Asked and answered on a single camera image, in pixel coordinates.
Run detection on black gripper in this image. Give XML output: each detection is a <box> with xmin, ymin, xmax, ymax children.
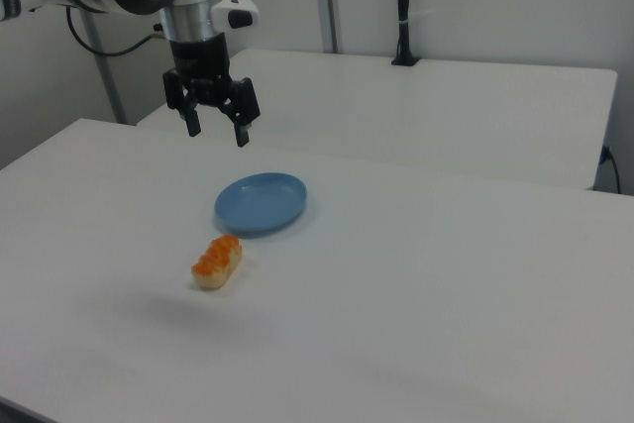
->
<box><xmin>161</xmin><ymin>32</ymin><xmax>263</xmax><ymax>149</ymax></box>

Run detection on bread with orange topping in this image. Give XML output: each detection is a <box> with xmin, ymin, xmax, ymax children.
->
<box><xmin>190</xmin><ymin>234</ymin><xmax>245</xmax><ymax>290</ymax></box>

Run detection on blue oval plate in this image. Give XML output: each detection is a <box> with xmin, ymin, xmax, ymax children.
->
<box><xmin>213</xmin><ymin>171</ymin><xmax>309</xmax><ymax>239</ymax></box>

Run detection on white side table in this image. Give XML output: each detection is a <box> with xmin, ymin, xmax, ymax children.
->
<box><xmin>136</xmin><ymin>49</ymin><xmax>619</xmax><ymax>191</ymax></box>

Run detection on grey metal corner post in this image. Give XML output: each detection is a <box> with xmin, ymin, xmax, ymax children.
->
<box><xmin>78</xmin><ymin>10</ymin><xmax>126</xmax><ymax>125</ymax></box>

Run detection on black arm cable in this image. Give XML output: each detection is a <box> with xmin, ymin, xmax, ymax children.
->
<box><xmin>65</xmin><ymin>6</ymin><xmax>167</xmax><ymax>57</ymax></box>

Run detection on grey metal wall post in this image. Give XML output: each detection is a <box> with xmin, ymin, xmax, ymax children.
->
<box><xmin>320</xmin><ymin>0</ymin><xmax>344</xmax><ymax>53</ymax></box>

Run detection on black camera stand pole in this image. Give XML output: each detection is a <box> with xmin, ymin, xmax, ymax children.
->
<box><xmin>390</xmin><ymin>0</ymin><xmax>422</xmax><ymax>67</ymax></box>

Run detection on black wall power cable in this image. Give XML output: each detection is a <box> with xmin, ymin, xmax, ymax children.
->
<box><xmin>600</xmin><ymin>145</ymin><xmax>622</xmax><ymax>194</ymax></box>

